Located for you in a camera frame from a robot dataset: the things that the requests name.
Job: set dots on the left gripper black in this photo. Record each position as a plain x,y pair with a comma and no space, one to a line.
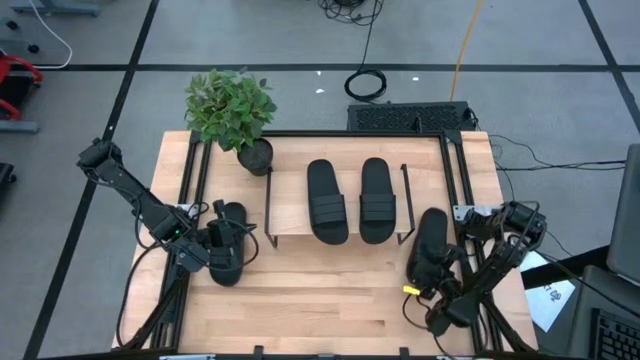
222,245

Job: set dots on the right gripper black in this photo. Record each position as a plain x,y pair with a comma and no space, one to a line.
437,272

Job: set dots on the black rubber slide sandal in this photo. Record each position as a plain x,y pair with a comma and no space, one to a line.
227,277
430,225
377,185
327,190

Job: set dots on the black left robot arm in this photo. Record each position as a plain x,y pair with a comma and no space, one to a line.
145,205

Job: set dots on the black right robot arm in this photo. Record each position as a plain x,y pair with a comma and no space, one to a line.
520,220

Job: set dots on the wooden shelf black metal legs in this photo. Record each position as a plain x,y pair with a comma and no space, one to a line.
290,200

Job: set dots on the yellow tag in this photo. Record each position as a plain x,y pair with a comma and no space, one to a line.
411,290

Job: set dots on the black plant pot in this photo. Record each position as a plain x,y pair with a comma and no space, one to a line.
256,159

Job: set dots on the small black clamp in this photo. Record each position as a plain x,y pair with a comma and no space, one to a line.
403,352
258,351

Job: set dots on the green leafy plant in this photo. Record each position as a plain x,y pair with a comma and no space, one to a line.
230,107

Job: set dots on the white paper sheet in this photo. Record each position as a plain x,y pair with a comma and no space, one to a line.
550,300

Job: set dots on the black perforated computer case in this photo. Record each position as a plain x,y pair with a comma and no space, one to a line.
410,117

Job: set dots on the black keyboard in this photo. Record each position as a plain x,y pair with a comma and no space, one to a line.
617,337

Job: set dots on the grey monitor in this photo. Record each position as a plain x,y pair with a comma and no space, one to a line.
627,220

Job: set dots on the grey stand foot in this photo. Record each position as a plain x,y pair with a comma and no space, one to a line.
17,126
55,7

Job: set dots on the red metal frame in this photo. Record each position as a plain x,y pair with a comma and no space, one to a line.
20,62

